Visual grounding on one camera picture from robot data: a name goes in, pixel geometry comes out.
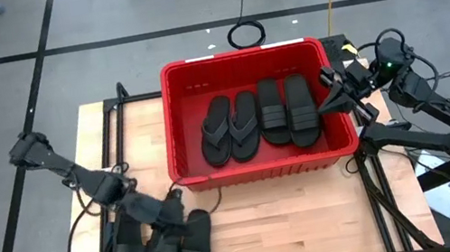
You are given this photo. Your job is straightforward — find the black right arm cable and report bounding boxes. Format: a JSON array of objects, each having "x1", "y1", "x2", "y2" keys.
[{"x1": 353, "y1": 17, "x2": 450, "y2": 99}]

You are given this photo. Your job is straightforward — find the red plastic bin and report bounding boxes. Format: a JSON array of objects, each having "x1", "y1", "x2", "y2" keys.
[{"x1": 148, "y1": 31, "x2": 364, "y2": 198}]

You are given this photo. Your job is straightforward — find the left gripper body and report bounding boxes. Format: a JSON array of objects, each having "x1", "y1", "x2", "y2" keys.
[{"x1": 119, "y1": 184, "x2": 169, "y2": 229}]

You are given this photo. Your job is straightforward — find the black flip-flop sandal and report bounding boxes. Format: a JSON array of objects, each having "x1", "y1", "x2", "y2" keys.
[
  {"x1": 192, "y1": 93, "x2": 241, "y2": 171},
  {"x1": 220, "y1": 89, "x2": 267, "y2": 165}
]

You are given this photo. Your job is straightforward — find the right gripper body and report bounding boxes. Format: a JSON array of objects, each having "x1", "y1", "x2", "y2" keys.
[{"x1": 342, "y1": 55, "x2": 381, "y2": 100}]

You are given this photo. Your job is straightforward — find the black coiled cable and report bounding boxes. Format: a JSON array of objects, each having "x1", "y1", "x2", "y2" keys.
[{"x1": 220, "y1": 0, "x2": 269, "y2": 53}]

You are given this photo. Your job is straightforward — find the black aluminium frame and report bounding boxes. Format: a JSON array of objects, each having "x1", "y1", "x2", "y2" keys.
[{"x1": 30, "y1": 33, "x2": 446, "y2": 252}]

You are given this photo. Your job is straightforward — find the white paper sheet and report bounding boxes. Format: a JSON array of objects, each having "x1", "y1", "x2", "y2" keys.
[{"x1": 410, "y1": 143, "x2": 450, "y2": 227}]

